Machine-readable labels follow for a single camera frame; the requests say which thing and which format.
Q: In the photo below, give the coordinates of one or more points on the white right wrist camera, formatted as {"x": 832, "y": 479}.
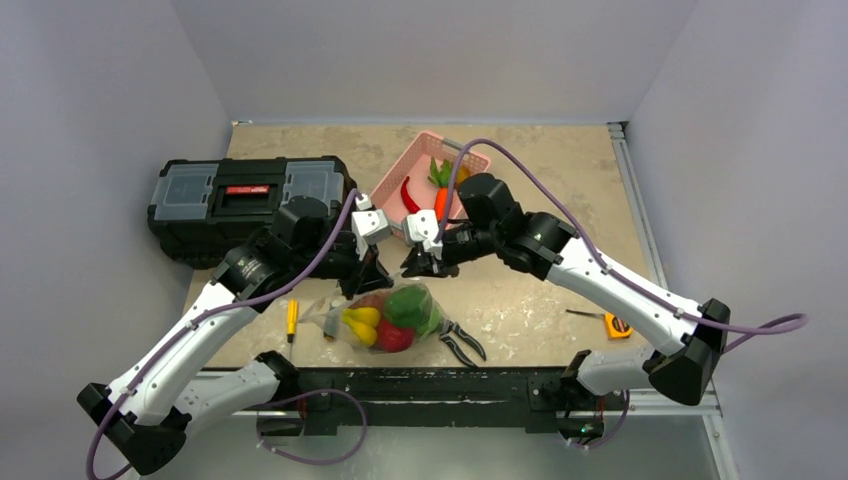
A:
{"x": 421, "y": 230}

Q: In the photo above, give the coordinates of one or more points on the clear dotted zip top bag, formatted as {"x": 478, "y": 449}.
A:
{"x": 315, "y": 315}

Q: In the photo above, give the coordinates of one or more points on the black plastic toolbox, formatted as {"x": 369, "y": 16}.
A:
{"x": 201, "y": 209}

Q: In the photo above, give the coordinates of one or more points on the yellow handled screwdriver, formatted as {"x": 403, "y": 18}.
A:
{"x": 292, "y": 316}

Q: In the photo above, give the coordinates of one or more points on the brown kiwi fruit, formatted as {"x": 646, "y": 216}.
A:
{"x": 462, "y": 175}

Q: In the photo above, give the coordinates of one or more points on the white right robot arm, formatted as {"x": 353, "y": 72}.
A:
{"x": 684, "y": 339}

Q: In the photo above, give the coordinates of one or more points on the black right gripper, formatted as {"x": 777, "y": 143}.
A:
{"x": 432, "y": 256}

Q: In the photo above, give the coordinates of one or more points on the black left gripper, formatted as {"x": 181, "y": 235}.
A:
{"x": 363, "y": 276}

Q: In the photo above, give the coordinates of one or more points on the green bell pepper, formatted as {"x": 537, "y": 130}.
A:
{"x": 412, "y": 306}

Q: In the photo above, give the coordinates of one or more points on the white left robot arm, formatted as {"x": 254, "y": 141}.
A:
{"x": 150, "y": 411}

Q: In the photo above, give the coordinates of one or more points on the red chili pepper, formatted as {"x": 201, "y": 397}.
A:
{"x": 408, "y": 202}

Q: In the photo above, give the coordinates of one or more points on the yellow banana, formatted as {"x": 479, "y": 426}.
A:
{"x": 368, "y": 316}

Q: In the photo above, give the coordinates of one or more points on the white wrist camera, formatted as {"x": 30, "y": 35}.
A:
{"x": 369, "y": 224}
{"x": 421, "y": 230}

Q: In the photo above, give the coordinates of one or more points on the purple grape bunch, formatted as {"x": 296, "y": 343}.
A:
{"x": 373, "y": 300}

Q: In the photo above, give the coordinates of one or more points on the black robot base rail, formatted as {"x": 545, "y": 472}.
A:
{"x": 534, "y": 399}

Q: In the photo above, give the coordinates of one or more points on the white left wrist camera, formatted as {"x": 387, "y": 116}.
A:
{"x": 369, "y": 224}

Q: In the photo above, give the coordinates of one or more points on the orange carrot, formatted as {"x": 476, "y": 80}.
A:
{"x": 440, "y": 202}

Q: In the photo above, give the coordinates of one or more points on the red apple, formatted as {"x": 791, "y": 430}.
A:
{"x": 393, "y": 339}

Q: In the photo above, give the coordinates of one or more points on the black handled pliers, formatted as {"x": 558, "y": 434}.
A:
{"x": 452, "y": 335}

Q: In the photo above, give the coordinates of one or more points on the green handled screwdriver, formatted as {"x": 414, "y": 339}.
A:
{"x": 331, "y": 323}

